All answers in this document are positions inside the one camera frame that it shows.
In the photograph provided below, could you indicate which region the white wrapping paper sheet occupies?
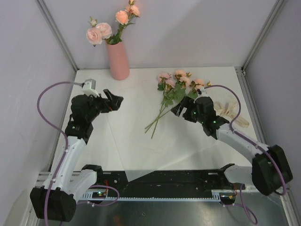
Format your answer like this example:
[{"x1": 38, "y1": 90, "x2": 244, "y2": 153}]
[{"x1": 101, "y1": 68, "x2": 241, "y2": 180}]

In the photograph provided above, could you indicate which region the left aluminium frame post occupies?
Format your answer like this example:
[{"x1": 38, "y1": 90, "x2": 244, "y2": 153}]
[{"x1": 35, "y1": 0, "x2": 78, "y2": 72}]

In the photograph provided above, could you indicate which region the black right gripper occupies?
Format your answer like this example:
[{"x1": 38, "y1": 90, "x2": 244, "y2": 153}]
[{"x1": 171, "y1": 96, "x2": 205, "y2": 124}]

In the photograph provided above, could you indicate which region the peach rose stem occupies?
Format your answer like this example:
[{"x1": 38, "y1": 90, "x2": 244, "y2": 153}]
[
  {"x1": 113, "y1": 0, "x2": 141, "y2": 44},
  {"x1": 151, "y1": 70, "x2": 198, "y2": 138},
  {"x1": 190, "y1": 79, "x2": 211, "y2": 94}
]

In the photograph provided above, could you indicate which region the pink cylindrical vase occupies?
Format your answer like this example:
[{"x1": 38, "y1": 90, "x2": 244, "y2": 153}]
[{"x1": 106, "y1": 42, "x2": 130, "y2": 81}]

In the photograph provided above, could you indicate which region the pale pink rose stem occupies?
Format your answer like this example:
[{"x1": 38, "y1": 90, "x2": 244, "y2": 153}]
[{"x1": 86, "y1": 17, "x2": 114, "y2": 47}]

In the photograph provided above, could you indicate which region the aluminium front rail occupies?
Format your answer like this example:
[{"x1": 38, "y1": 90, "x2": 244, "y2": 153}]
[{"x1": 37, "y1": 171, "x2": 290, "y2": 193}]

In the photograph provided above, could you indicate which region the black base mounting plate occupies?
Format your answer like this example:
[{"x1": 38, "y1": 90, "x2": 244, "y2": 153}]
[{"x1": 96, "y1": 169, "x2": 241, "y2": 199}]

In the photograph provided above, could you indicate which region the cream printed ribbon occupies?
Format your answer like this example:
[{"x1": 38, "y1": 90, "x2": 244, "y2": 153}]
[{"x1": 214, "y1": 101, "x2": 250, "y2": 128}]

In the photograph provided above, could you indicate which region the right aluminium frame post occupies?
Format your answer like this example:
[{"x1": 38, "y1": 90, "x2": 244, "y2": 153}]
[{"x1": 241, "y1": 0, "x2": 287, "y2": 71}]

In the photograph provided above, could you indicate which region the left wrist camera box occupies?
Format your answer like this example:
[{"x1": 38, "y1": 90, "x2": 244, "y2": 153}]
[{"x1": 82, "y1": 79, "x2": 100, "y2": 98}]

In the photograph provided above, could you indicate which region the white slotted cable duct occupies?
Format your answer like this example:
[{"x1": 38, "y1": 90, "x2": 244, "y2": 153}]
[{"x1": 79, "y1": 189, "x2": 238, "y2": 202}]

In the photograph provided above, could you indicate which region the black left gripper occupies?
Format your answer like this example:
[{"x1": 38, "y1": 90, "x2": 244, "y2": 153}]
[{"x1": 86, "y1": 89, "x2": 123, "y2": 122}]

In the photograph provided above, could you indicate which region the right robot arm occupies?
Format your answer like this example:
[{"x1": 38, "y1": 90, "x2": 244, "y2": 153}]
[{"x1": 171, "y1": 97, "x2": 293, "y2": 195}]

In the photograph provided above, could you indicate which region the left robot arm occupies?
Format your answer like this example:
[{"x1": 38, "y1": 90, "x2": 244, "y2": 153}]
[{"x1": 30, "y1": 89, "x2": 124, "y2": 225}]

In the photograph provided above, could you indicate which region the aluminium frame post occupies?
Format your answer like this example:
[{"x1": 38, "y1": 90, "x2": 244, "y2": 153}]
[
  {"x1": 241, "y1": 0, "x2": 287, "y2": 71},
  {"x1": 35, "y1": 0, "x2": 78, "y2": 72}
]

